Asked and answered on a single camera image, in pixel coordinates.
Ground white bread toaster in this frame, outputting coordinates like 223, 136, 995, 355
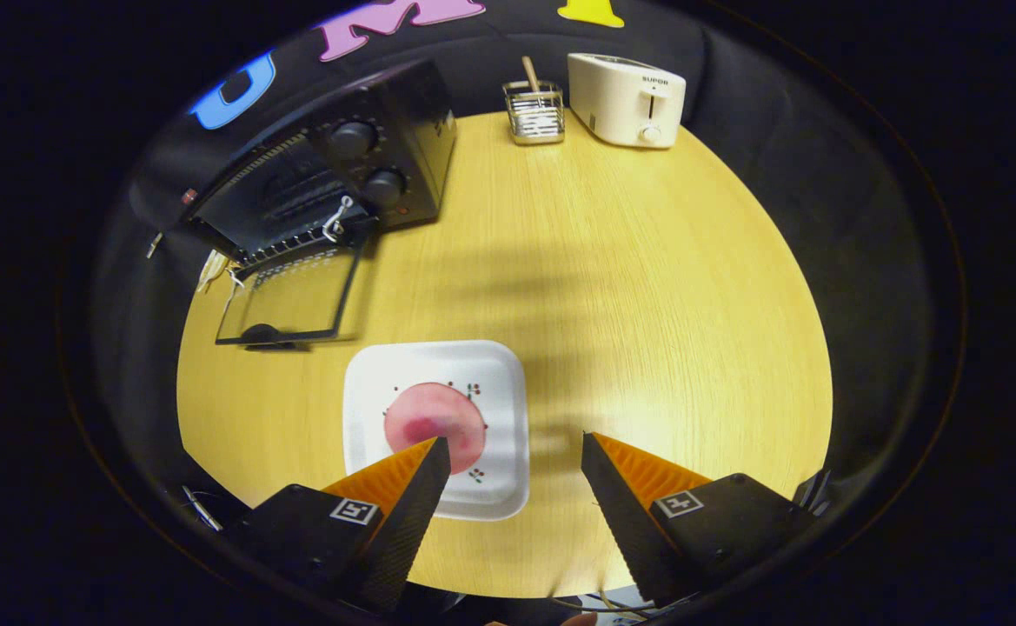
567, 52, 687, 150

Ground white square plate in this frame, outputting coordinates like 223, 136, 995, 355
342, 339, 530, 523

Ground pink round food slice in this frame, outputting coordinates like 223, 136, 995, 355
383, 383, 488, 476

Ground black toaster oven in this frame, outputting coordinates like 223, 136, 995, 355
129, 59, 458, 351

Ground clear square holder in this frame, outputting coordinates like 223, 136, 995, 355
502, 80, 566, 146

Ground white printed packet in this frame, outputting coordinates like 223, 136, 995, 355
197, 250, 230, 294

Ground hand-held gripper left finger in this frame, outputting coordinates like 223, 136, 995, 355
229, 436, 452, 614

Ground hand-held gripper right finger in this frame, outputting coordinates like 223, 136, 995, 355
581, 432, 821, 608

